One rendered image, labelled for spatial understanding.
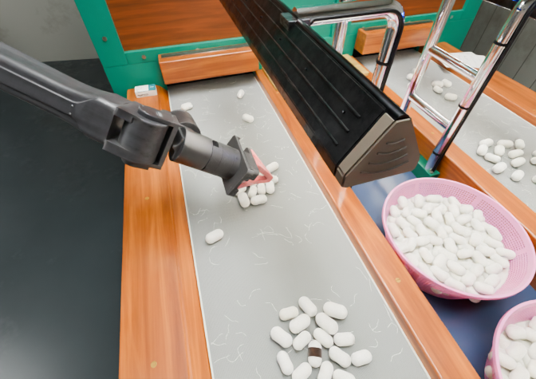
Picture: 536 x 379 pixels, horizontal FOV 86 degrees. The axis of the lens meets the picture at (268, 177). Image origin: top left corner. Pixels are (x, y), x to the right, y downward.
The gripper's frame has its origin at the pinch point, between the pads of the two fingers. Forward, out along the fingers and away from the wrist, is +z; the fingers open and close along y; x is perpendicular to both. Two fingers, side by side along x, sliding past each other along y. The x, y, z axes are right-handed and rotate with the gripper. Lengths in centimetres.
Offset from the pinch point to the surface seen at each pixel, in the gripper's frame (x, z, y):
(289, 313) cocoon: 7.5, 1.4, -23.4
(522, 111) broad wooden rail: -47, 66, 8
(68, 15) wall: 92, -45, 274
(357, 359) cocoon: 3.0, 6.9, -32.3
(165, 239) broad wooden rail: 18.3, -12.9, -4.3
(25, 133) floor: 141, -42, 164
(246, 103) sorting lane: 2.4, 9.1, 39.8
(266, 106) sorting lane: -1.2, 13.4, 36.1
